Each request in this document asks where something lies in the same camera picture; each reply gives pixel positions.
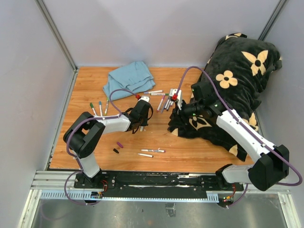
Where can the pink cap marker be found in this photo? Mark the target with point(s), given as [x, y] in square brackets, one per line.
[161, 102]

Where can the blue cap marker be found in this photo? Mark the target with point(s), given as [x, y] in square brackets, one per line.
[166, 105]

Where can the light blue folded cloth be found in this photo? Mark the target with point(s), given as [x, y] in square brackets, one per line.
[134, 77]

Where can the aluminium frame rail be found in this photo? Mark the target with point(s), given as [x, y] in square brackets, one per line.
[50, 180]

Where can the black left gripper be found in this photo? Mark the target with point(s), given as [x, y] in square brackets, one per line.
[145, 123]

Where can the lilac cap marker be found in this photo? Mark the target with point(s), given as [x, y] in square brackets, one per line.
[153, 92]

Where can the right corner metal post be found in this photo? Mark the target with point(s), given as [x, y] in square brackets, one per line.
[272, 19]

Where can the corner metal post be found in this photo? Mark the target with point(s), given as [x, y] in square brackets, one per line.
[272, 19]
[51, 23]

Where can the left corner metal post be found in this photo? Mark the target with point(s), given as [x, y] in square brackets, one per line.
[51, 23]

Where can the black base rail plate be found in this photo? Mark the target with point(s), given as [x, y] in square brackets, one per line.
[155, 185]

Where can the dark blue marker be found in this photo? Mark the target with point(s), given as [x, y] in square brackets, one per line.
[168, 107]

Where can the purple cap marker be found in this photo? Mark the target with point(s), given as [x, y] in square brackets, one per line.
[151, 150]

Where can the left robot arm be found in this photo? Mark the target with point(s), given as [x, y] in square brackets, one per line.
[83, 136]

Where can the black marker without cap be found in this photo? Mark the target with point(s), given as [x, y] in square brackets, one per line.
[145, 155]

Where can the black floral plush blanket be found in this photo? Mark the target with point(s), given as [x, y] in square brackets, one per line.
[240, 68]

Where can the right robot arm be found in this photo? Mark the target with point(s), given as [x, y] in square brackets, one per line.
[270, 161]

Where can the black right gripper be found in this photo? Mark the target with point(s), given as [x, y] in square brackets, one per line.
[175, 116]

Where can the dark green cap marker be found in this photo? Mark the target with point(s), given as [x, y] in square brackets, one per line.
[93, 109]

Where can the grey marker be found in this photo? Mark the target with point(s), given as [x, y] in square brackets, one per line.
[164, 106]

